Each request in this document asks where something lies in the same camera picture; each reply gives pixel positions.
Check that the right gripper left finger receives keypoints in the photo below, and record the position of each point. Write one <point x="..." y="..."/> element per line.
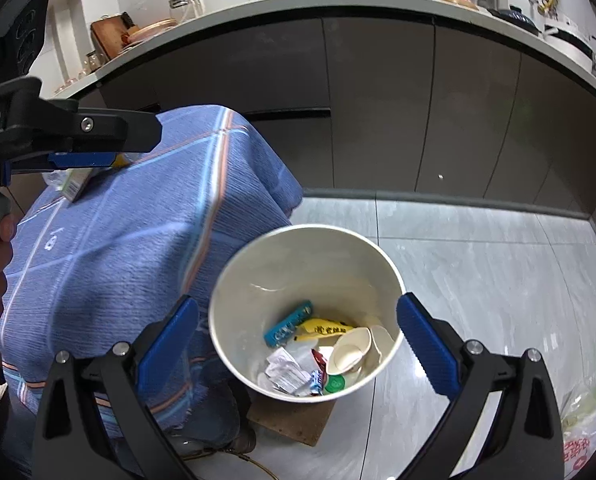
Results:
<point x="71" y="441"/>

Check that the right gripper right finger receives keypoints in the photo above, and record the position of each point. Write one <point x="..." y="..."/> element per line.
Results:
<point x="525" y="439"/>

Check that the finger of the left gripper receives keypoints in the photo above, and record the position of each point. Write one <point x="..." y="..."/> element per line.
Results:
<point x="63" y="161"/>
<point x="69" y="128"/>

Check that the white paper cup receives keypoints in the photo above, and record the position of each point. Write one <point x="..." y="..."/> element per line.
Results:
<point x="363" y="348"/>

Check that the green bottle cap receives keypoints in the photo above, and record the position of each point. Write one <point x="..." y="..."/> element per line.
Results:
<point x="334" y="384"/>

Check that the white paper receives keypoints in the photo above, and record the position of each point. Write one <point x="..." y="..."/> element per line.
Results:
<point x="284" y="374"/>

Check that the blue candy wrapper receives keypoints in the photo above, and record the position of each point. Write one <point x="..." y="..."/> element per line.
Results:
<point x="279" y="333"/>

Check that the yellow snack wrapper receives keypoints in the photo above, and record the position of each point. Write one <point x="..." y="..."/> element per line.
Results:
<point x="319" y="328"/>

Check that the white trash bin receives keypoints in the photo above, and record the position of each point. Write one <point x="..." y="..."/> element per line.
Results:
<point x="347" y="278"/>

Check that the white kitchen countertop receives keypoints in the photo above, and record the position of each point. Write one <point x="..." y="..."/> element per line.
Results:
<point x="479" y="23"/>

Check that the dark kitchen cabinets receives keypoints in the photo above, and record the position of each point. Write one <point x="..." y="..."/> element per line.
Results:
<point x="404" y="107"/>

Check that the blue plaid tablecloth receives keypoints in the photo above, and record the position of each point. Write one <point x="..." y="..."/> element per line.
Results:
<point x="88" y="273"/>

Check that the glass jar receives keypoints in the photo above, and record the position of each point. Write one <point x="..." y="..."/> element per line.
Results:
<point x="182" y="11"/>

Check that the brown cardboard mat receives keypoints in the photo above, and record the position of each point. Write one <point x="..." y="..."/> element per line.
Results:
<point x="303" y="423"/>

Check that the black frying pan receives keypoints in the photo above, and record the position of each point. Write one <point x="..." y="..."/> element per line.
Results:
<point x="514" y="16"/>

